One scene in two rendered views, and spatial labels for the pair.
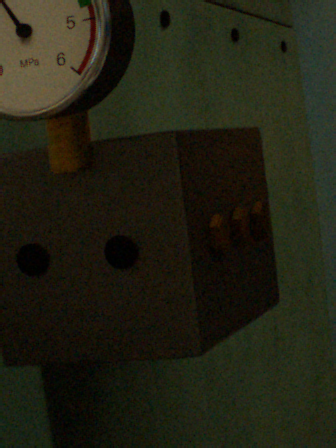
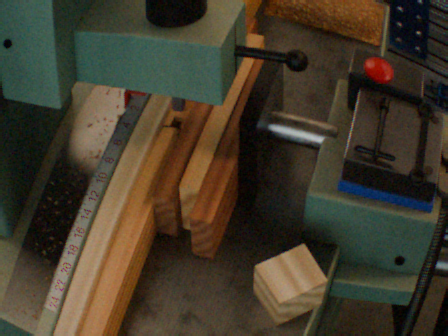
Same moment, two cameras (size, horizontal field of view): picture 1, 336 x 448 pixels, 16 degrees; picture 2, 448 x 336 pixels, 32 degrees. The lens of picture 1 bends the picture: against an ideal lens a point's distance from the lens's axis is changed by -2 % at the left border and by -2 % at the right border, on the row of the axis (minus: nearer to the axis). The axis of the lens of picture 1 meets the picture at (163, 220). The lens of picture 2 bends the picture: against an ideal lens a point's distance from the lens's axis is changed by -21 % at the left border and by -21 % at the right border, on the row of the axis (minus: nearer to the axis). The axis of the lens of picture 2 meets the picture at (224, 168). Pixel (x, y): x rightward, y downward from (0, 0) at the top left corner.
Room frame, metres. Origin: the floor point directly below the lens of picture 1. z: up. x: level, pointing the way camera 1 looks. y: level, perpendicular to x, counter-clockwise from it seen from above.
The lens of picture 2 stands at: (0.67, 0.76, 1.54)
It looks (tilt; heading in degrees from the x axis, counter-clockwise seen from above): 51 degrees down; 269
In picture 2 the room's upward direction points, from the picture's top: 1 degrees counter-clockwise
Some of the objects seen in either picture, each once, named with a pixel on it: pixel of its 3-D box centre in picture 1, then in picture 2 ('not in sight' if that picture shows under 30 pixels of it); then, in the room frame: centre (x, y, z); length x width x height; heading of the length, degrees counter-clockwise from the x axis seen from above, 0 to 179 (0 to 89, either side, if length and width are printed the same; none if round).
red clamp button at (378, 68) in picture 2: not in sight; (378, 70); (0.52, 0.23, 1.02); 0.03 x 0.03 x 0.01
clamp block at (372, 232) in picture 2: not in sight; (386, 180); (0.51, 0.27, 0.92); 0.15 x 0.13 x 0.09; 71
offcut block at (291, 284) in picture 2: not in sight; (290, 286); (0.61, 0.38, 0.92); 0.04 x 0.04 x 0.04; 25
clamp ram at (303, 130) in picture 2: not in sight; (296, 129); (0.60, 0.24, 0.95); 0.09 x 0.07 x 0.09; 71
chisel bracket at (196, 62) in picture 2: not in sight; (156, 42); (0.71, 0.20, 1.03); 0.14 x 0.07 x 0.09; 161
